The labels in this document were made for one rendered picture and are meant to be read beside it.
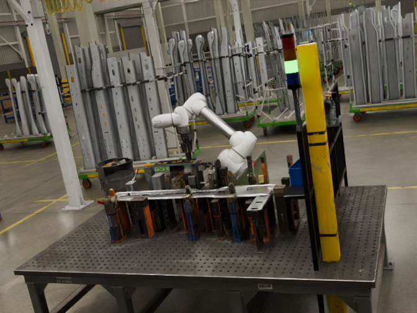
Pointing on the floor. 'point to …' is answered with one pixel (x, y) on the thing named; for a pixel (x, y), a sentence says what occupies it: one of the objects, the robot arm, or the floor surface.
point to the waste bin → (115, 174)
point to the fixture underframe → (124, 290)
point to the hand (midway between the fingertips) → (188, 156)
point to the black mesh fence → (334, 150)
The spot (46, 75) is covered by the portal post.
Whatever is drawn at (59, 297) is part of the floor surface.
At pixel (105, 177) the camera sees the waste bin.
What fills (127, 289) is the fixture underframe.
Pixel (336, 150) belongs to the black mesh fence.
